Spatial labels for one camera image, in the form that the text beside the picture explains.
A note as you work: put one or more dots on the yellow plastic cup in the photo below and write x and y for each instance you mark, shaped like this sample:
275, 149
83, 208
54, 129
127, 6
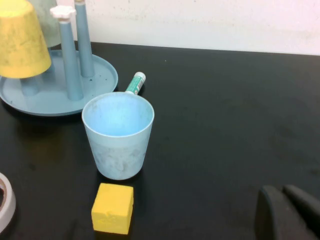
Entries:
20, 42

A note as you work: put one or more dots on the pale green plastic cup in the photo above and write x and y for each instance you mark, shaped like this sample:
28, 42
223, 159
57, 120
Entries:
48, 25

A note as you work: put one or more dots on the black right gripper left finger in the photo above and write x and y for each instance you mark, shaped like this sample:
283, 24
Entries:
277, 220

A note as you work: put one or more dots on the light blue plastic cup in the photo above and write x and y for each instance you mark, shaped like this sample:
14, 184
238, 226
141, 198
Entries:
117, 150

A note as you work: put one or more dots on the yellow foam cube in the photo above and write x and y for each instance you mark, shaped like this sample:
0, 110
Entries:
112, 210

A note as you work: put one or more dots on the green and white glue stick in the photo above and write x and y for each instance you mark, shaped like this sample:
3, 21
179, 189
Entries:
136, 82

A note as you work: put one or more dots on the white adhesive tape roll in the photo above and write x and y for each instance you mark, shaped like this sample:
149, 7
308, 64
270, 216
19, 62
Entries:
8, 207

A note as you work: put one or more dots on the blue cup stand with posts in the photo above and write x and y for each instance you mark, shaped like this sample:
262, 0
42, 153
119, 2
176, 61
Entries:
57, 100

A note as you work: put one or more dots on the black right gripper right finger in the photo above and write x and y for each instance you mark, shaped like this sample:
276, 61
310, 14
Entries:
310, 207

